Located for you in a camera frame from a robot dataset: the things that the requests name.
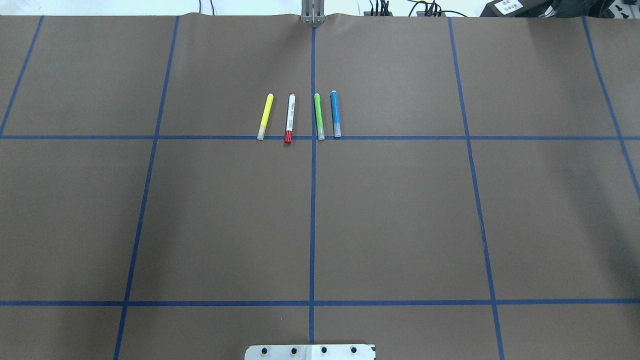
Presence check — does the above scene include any red and white marker pen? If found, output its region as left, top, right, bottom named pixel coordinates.
left=283, top=92, right=297, bottom=145

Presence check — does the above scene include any yellow marker pen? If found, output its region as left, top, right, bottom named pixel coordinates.
left=256, top=93, right=275, bottom=141

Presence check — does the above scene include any green marker pen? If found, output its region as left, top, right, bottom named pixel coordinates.
left=313, top=93, right=325, bottom=141

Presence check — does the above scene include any aluminium frame post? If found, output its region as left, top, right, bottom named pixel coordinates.
left=301, top=0, right=326, bottom=25

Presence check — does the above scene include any blue marker pen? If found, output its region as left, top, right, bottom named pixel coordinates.
left=330, top=89, right=342, bottom=139

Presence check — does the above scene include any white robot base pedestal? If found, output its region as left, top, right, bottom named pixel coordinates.
left=244, top=344, right=377, bottom=360

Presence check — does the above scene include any black box with label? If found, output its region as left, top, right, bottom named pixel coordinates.
left=480, top=0, right=562, bottom=18

